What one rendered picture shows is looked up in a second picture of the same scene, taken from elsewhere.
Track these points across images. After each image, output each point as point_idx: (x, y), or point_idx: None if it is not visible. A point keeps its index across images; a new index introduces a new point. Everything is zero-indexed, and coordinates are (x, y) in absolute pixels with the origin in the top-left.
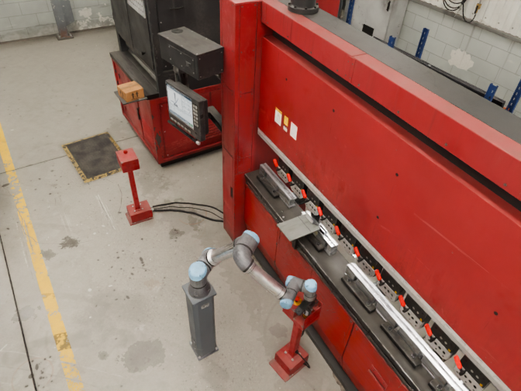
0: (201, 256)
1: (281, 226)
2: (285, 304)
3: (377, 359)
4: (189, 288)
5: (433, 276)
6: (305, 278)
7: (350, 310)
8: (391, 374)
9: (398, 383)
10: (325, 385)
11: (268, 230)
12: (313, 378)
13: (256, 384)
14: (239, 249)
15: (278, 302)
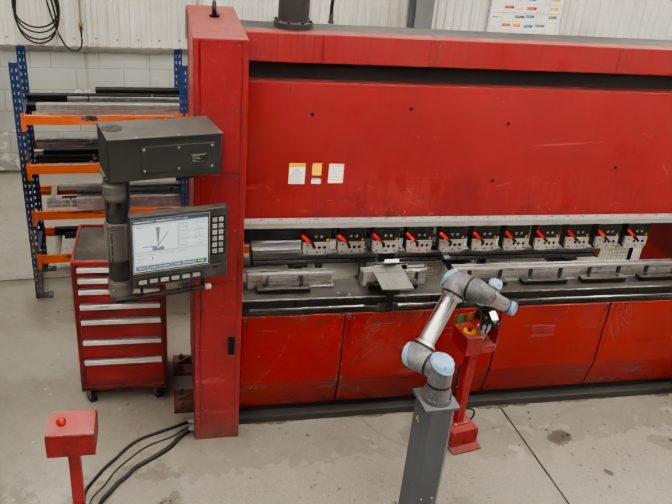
0: (420, 354)
1: (388, 286)
2: (516, 306)
3: (538, 312)
4: (442, 398)
5: (561, 185)
6: (411, 335)
7: None
8: (556, 309)
9: (566, 308)
10: (490, 418)
11: (318, 340)
12: (480, 424)
13: (479, 474)
14: (479, 282)
15: (366, 421)
